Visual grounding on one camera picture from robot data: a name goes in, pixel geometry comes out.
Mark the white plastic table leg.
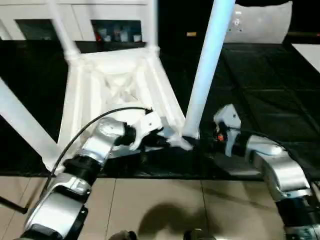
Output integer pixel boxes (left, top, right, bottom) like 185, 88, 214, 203
47, 0, 82, 63
183, 0, 237, 140
0, 77, 62, 173
146, 0, 161, 52

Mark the black mat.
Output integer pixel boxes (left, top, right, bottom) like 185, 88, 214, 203
0, 38, 320, 181

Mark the dark left robot leg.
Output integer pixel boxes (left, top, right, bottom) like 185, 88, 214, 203
109, 231, 137, 240

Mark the dark cabinet with label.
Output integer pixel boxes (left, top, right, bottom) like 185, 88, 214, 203
157, 0, 216, 48

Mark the white flat panel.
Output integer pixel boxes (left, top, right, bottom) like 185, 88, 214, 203
291, 42, 320, 68

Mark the white cabinet with glass doors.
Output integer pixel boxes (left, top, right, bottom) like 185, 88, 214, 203
0, 0, 151, 42

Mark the black bar with red light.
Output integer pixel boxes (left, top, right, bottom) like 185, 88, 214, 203
284, 31, 320, 41

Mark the black metal stand pole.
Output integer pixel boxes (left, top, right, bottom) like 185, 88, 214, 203
0, 196, 28, 215

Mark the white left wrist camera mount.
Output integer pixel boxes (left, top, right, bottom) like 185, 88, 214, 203
129, 111, 165, 152

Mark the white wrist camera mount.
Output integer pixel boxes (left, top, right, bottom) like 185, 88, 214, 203
213, 103, 242, 157
129, 111, 165, 152

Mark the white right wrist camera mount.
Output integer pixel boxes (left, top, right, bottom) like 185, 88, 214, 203
213, 103, 242, 157

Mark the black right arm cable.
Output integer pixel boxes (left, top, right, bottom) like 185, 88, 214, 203
228, 128, 320, 198

